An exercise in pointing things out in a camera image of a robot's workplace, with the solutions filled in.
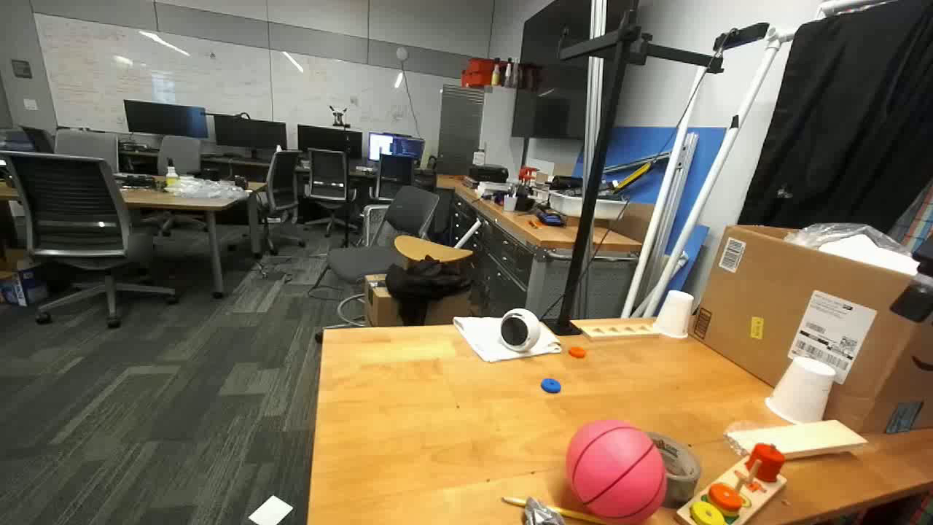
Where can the light wooden strip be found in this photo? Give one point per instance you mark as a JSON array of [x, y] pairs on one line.
[[613, 328]]

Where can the wooden office desk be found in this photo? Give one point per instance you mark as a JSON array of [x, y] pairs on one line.
[[180, 201]]

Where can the small cardboard box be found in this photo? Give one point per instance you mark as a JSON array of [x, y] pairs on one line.
[[378, 303]]

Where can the black camera stand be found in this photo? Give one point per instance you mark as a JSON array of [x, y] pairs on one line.
[[599, 155]]

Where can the clear plastic bag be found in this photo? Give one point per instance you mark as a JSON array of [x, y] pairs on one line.
[[849, 237]]

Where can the lit laptop screen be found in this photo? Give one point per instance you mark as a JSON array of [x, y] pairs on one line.
[[396, 147]]

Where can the red items on shelf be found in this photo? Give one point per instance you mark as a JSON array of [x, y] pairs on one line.
[[478, 74]]

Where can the long wooden workbench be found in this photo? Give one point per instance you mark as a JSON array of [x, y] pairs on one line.
[[530, 236]]

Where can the black bag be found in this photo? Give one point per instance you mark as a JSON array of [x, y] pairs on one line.
[[428, 285]]

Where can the white paper cup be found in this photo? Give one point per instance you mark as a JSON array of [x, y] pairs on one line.
[[804, 393], [676, 317]]

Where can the red cylinder toy piece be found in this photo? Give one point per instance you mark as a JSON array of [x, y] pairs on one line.
[[765, 462]]

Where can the yellow pencil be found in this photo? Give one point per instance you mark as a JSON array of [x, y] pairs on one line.
[[585, 514]]

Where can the white foam block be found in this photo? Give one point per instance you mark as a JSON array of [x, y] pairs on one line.
[[798, 440]]

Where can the grey duct tape roll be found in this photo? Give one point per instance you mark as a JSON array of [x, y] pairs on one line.
[[685, 473]]

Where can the black cloth curtain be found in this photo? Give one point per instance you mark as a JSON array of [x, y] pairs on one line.
[[855, 118]]

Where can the black computer monitor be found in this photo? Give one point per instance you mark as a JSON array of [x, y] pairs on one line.
[[329, 139], [249, 132], [166, 118]]

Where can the grey mesh office chair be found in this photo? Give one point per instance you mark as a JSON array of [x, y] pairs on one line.
[[71, 208]]

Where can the pink rubber ball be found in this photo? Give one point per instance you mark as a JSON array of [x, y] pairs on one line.
[[617, 472]]

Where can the small blue disc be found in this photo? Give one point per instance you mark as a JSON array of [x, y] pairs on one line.
[[552, 387]]

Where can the black office chair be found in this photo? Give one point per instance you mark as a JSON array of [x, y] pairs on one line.
[[329, 179]]

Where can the orange round toy piece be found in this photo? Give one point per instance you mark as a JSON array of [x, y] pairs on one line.
[[727, 497]]

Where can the white tripod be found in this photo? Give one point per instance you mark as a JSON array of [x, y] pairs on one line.
[[673, 186]]

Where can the yellow-green round toy piece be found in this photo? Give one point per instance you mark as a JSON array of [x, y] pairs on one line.
[[708, 514]]

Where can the white dome camera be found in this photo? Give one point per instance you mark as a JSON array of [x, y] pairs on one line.
[[521, 330]]

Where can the large cardboard box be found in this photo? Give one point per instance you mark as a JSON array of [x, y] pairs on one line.
[[769, 310]]

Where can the blue wall panel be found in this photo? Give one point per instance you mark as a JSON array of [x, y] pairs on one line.
[[645, 147]]

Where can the white plastic bin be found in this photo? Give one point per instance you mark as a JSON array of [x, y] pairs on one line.
[[587, 205]]

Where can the black wall screen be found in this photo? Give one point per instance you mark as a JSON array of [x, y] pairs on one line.
[[545, 78]]

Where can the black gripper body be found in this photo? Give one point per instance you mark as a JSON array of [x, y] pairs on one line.
[[918, 300]]

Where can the small orange disc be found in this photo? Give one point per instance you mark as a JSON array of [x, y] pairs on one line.
[[578, 352]]

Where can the white paper scrap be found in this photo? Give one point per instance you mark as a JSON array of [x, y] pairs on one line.
[[269, 513]]

